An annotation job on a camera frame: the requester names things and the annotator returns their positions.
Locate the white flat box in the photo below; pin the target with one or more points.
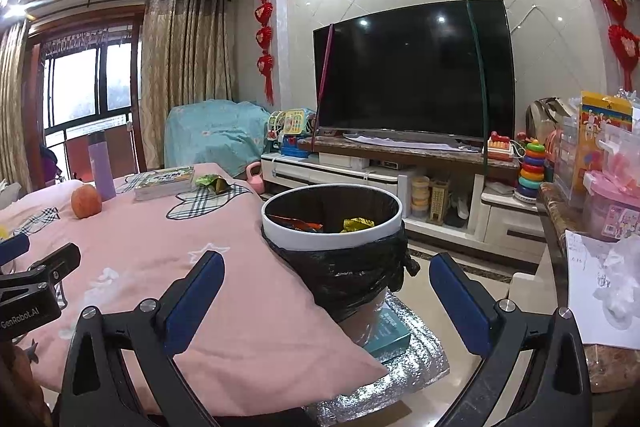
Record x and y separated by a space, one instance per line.
345 161

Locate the clear plastic case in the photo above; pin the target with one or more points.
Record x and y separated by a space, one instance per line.
620 147

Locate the teal box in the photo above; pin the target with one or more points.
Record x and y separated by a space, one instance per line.
392 332

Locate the stack of yellow tubs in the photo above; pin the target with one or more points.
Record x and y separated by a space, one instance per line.
420 197

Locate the grey pillow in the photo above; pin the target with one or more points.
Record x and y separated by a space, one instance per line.
7 194

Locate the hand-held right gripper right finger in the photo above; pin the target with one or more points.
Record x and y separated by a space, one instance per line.
462 302

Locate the green snack packet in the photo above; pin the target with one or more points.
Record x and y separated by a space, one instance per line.
212 182

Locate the white paper sheet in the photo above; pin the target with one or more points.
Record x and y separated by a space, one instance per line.
582 282

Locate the yellow toy box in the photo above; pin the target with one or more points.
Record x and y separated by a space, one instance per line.
602 117

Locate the red toy phone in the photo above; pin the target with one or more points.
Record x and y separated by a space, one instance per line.
502 147

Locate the orange ball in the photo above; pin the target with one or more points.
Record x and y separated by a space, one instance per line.
86 203

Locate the beige patterned curtain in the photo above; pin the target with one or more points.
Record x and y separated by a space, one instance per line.
190 67
12 107

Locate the clear plastic drawer box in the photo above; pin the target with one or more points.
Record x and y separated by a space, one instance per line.
570 157

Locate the person's left hand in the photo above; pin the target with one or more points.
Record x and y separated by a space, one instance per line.
25 382

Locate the clear plastic bag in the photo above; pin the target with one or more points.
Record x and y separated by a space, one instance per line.
620 277

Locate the wooden abacus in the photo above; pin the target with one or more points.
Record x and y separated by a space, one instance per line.
440 202

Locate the pink kettlebell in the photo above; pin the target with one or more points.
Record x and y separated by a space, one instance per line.
255 182

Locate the purple bottle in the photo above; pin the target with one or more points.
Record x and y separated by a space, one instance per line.
102 172

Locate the white rim trash bin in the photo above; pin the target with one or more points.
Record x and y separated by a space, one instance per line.
345 277

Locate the toy cash register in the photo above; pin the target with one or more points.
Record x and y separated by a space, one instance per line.
292 127

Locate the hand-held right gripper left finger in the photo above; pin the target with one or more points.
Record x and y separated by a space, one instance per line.
195 302

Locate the brown framed balcony window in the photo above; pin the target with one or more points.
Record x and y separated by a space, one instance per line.
75 82

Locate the pink plastic toy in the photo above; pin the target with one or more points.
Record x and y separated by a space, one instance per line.
552 147

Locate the pink plastic container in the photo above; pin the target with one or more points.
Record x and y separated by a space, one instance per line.
612 207

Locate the brown marble side table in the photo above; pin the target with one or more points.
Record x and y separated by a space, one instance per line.
555 212

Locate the silver foil mat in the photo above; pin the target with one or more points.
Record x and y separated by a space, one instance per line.
425 357

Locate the beige backpack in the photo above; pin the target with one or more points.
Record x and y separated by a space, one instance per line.
547 117

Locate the green picture book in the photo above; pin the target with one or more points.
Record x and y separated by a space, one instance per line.
165 182

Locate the ceiling spotlight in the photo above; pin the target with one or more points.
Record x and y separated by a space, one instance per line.
12 11

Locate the teal furniture cover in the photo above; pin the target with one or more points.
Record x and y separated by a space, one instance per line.
215 132

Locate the orange snack packet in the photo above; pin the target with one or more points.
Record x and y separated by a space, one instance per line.
300 224

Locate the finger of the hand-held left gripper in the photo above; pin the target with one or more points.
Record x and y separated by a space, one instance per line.
55 262
12 248

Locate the white TV cabinet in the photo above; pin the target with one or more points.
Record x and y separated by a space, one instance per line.
300 177

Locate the purple garment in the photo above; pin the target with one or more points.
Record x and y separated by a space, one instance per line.
50 167

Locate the black television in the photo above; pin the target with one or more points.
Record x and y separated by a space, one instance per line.
415 72

